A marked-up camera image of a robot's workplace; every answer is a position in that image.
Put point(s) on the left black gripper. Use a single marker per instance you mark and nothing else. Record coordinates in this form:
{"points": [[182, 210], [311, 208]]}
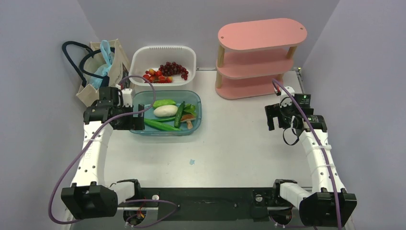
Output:
{"points": [[134, 123]]}

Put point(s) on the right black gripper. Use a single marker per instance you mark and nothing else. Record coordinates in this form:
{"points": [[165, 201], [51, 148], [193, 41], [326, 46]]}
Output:
{"points": [[276, 111]]}

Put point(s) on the blue plastic grocery bag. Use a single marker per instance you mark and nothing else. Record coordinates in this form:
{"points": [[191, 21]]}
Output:
{"points": [[103, 70]]}

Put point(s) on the beige canvas tote bag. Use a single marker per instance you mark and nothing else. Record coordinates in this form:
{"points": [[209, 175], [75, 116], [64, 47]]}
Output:
{"points": [[87, 94]]}

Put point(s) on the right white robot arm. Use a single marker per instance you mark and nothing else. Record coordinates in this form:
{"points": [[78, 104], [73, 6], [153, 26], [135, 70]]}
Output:
{"points": [[328, 204]]}

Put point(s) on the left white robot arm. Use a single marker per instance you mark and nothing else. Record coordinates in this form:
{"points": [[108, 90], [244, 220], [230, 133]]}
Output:
{"points": [[89, 196]]}

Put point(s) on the green bumpy cucumber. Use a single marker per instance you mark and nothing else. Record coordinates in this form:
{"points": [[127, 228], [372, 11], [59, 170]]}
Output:
{"points": [[163, 102]]}

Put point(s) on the long green okra pod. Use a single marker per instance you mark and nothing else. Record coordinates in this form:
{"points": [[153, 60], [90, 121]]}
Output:
{"points": [[160, 126]]}

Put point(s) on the red cherries pile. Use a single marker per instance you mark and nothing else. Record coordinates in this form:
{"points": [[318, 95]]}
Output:
{"points": [[156, 76]]}

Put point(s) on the dark green cucumber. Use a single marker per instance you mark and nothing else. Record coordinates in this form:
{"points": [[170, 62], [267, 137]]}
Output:
{"points": [[178, 115]]}

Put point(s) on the blue transparent tray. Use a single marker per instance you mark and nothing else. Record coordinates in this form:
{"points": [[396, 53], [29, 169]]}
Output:
{"points": [[147, 98]]}

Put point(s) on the white plastic basket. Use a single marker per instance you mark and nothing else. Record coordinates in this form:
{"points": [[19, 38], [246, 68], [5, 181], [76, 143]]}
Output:
{"points": [[151, 57]]}

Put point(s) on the red grape bunch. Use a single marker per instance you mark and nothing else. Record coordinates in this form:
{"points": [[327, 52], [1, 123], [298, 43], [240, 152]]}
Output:
{"points": [[172, 68]]}

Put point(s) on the pink three-tier shelf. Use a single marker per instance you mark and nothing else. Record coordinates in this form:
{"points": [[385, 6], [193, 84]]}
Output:
{"points": [[252, 54]]}

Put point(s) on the green leafy vegetable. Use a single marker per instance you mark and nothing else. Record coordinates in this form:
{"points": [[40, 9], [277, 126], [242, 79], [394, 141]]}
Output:
{"points": [[190, 109]]}

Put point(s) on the brown mushroom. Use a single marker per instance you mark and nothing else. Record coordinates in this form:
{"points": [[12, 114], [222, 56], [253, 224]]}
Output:
{"points": [[188, 118]]}

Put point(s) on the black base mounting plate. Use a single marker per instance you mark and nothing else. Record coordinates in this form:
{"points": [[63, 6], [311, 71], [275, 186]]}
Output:
{"points": [[211, 204]]}

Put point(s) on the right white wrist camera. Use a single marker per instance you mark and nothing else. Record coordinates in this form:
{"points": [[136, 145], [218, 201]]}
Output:
{"points": [[284, 92]]}

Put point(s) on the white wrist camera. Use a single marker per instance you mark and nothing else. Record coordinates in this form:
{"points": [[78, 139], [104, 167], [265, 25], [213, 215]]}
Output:
{"points": [[284, 92], [127, 96]]}

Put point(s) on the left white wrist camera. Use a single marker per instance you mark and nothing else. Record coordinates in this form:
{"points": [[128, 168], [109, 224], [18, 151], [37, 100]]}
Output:
{"points": [[127, 96]]}

